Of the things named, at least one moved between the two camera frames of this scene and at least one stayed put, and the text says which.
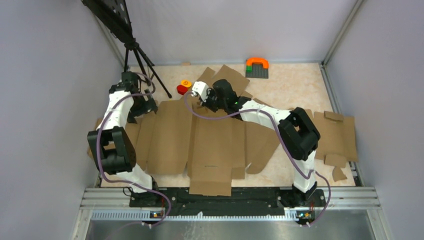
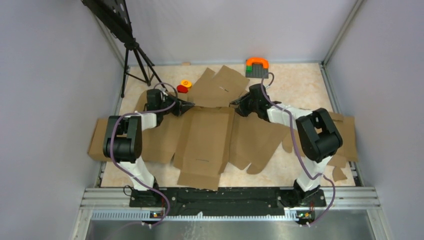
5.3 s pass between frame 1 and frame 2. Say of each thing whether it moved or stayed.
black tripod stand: stayed
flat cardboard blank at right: stayed
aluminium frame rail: stayed
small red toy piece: stayed
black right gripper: moved
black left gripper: moved
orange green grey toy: stayed
